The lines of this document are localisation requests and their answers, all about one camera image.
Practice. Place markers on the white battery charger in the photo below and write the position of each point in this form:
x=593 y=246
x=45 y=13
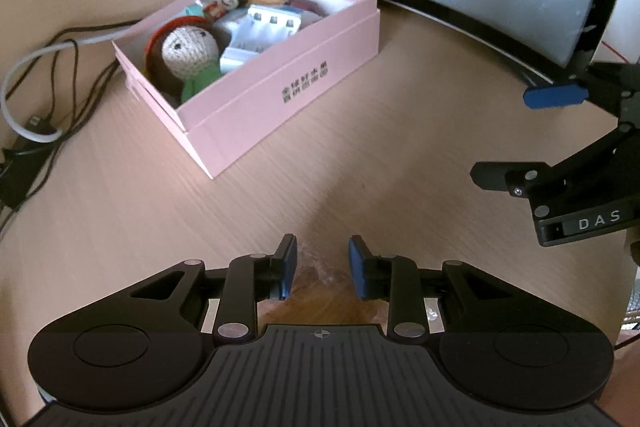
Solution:
x=260 y=32

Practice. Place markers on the black power adapter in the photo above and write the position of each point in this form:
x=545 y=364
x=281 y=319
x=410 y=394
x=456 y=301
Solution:
x=20 y=177

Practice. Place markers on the bread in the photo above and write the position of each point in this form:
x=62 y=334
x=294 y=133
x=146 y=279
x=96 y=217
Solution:
x=325 y=297

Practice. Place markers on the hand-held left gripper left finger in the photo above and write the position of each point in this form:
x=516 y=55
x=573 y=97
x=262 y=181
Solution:
x=289 y=268

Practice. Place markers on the pink cardboard box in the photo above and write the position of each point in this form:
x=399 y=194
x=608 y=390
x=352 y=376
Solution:
x=280 y=107

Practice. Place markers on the crochet doll with red hat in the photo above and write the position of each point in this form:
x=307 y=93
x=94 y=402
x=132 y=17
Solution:
x=190 y=49

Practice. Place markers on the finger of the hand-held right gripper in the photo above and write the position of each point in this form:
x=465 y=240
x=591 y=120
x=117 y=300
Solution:
x=500 y=176
x=555 y=96

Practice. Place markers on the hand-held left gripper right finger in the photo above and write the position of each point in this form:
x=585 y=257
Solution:
x=356 y=273

